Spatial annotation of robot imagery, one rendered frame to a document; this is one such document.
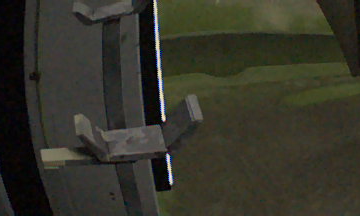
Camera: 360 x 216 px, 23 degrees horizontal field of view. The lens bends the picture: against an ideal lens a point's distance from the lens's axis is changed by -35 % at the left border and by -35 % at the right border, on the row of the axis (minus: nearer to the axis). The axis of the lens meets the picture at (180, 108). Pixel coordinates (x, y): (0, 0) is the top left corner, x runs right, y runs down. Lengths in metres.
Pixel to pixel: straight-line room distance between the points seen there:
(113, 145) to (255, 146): 1.90
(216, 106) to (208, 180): 0.29
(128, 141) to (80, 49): 0.61
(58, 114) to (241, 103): 1.44
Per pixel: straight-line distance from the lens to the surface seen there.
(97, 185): 1.44
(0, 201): 0.86
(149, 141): 0.73
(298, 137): 2.64
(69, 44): 1.33
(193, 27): 2.83
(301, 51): 2.90
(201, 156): 2.62
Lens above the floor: 1.50
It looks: 31 degrees down
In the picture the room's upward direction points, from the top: 5 degrees counter-clockwise
